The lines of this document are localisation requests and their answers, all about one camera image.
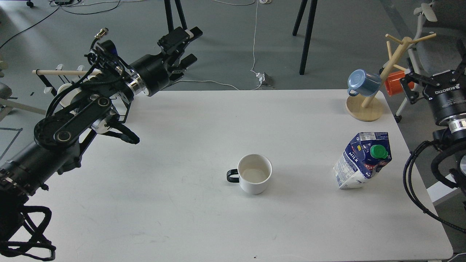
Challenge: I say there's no orange mug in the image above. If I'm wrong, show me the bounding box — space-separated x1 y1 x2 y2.
384 70 406 96

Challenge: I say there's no black table leg right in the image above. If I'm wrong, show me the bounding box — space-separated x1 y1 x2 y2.
292 0 318 76

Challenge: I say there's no black table leg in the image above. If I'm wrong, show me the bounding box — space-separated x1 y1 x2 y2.
292 0 318 76
164 0 189 33

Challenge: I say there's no black floor cable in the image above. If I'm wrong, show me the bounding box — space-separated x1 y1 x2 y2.
0 0 142 49

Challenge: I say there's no white power adapter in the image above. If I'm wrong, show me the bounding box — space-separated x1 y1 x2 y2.
255 72 274 88

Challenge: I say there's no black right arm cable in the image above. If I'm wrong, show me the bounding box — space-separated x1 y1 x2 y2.
403 140 466 234

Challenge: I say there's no black table leg left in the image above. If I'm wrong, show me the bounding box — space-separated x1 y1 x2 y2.
164 0 189 33

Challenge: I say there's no black wire mug rack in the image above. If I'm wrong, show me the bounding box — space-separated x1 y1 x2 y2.
32 64 134 124

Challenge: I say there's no wooden mug tree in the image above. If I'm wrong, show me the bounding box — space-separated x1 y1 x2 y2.
345 33 437 122

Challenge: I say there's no blue mug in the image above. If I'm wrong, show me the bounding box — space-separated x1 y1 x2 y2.
347 69 382 97

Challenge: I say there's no white floor cable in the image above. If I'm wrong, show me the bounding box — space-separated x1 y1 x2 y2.
159 0 272 91

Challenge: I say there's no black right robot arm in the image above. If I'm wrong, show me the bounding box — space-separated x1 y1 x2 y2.
400 40 466 192

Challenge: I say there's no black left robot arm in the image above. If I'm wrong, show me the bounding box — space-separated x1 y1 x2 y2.
1 27 203 261

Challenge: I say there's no white mug black handle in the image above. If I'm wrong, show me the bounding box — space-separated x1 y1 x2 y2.
226 154 273 195

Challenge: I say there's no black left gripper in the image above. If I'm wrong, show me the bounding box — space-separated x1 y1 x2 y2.
130 27 203 97

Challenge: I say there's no blue milk carton green cap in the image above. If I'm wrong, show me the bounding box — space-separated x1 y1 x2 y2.
333 132 392 190

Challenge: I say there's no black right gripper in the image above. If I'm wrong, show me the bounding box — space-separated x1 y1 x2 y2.
399 40 466 127

